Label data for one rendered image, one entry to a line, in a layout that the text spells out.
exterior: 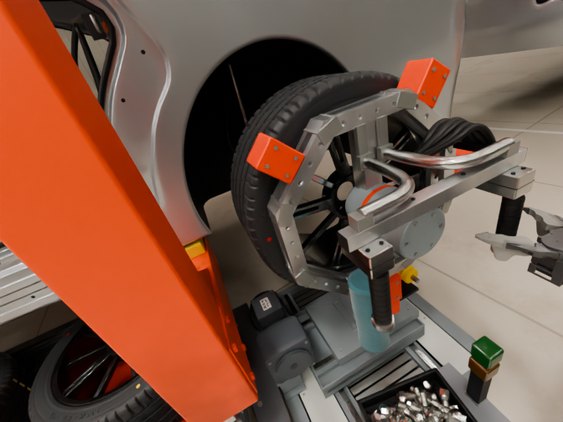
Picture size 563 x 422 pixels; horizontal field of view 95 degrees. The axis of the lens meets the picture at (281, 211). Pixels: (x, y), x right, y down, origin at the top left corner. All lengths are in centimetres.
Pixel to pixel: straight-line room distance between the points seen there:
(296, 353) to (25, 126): 92
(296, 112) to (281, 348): 77
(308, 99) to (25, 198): 52
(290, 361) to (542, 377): 96
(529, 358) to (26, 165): 161
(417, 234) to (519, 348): 100
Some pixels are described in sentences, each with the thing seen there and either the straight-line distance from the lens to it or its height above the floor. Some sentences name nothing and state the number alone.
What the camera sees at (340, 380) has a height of 15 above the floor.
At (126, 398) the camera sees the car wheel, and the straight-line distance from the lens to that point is 109.
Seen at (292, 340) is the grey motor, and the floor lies 41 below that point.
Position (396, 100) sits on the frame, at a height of 111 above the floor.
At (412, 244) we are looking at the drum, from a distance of 63.
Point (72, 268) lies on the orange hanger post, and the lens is 49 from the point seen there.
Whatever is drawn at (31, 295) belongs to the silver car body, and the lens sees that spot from 123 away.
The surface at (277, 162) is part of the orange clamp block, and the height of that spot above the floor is 108.
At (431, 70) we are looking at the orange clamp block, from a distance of 74.
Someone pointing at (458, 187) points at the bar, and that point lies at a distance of 57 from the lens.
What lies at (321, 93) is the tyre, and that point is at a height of 116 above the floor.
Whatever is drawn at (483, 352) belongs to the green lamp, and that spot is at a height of 66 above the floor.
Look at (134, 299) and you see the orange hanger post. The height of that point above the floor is 98.
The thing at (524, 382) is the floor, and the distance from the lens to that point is 148.
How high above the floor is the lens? 125
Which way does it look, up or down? 30 degrees down
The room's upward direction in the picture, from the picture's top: 17 degrees counter-clockwise
